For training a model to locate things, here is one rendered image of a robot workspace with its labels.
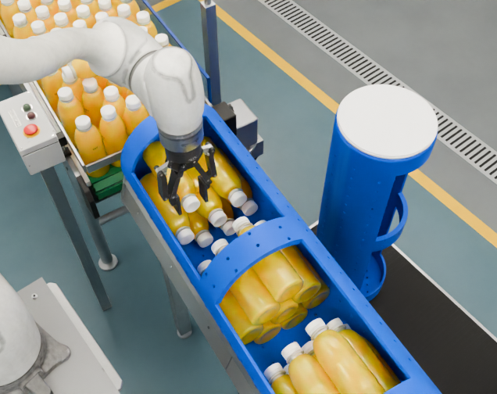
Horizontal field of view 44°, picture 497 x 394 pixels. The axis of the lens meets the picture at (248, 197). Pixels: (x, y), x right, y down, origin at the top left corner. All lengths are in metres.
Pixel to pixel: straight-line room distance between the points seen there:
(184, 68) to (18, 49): 0.30
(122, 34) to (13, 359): 0.63
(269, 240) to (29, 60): 0.58
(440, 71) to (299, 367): 2.54
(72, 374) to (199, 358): 1.18
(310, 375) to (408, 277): 1.35
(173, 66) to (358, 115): 0.78
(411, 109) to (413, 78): 1.67
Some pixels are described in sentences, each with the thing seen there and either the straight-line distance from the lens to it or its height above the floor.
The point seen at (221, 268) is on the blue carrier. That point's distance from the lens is 1.24.
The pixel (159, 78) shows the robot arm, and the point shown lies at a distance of 1.08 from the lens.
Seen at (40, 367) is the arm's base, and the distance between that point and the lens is 1.32.
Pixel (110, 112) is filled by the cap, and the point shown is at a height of 1.10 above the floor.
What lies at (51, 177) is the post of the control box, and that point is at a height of 0.87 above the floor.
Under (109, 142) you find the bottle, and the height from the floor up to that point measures 1.01.
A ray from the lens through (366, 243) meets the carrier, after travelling 1.99.
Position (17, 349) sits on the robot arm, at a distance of 1.21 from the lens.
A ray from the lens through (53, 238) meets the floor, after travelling 2.83.
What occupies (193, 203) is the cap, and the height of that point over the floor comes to 1.12.
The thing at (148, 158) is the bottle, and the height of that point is 1.13.
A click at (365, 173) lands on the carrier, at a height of 0.95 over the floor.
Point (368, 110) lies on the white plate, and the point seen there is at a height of 1.04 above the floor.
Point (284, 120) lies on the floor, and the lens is 3.12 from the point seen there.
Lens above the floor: 2.28
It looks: 54 degrees down
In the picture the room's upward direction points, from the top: straight up
